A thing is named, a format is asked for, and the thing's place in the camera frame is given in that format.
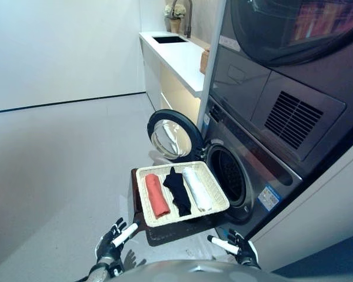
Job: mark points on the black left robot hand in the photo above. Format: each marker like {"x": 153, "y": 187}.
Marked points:
{"x": 113, "y": 235}

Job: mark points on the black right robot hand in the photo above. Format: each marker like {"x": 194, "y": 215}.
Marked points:
{"x": 236, "y": 245}

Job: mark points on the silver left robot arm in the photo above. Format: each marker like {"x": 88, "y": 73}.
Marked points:
{"x": 98, "y": 271}

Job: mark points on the grey washing machine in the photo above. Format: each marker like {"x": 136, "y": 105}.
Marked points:
{"x": 253, "y": 182}

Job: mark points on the round washing machine door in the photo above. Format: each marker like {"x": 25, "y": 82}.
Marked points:
{"x": 170, "y": 133}

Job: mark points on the grey robot torso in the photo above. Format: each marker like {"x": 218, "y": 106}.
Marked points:
{"x": 191, "y": 271}

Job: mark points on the dark brown stool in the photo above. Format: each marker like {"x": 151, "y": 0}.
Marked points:
{"x": 170, "y": 232}

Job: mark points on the rolled coral red cloth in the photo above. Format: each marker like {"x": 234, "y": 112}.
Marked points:
{"x": 156, "y": 195}

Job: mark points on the rolled white cloth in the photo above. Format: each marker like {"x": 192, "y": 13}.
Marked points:
{"x": 197, "y": 191}

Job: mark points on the white wicker basket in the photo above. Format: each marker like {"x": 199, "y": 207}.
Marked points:
{"x": 181, "y": 192}

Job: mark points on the black crumpled garment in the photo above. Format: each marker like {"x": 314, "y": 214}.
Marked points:
{"x": 178, "y": 191}

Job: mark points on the white counter cabinet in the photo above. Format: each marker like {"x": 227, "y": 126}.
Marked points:
{"x": 170, "y": 67}

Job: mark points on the grey stacked dryer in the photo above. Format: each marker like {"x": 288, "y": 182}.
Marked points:
{"x": 282, "y": 73}

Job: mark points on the white vertical cabinet panel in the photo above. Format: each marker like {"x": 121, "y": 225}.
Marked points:
{"x": 213, "y": 61}

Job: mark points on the small woven brown basket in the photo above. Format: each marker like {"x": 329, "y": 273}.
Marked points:
{"x": 205, "y": 61}

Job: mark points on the black countertop sink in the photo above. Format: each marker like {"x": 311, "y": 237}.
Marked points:
{"x": 168, "y": 39}

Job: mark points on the white flowers in pot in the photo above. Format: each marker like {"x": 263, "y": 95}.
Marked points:
{"x": 174, "y": 16}

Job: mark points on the bronze kitchen faucet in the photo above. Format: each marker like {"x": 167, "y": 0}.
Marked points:
{"x": 189, "y": 17}

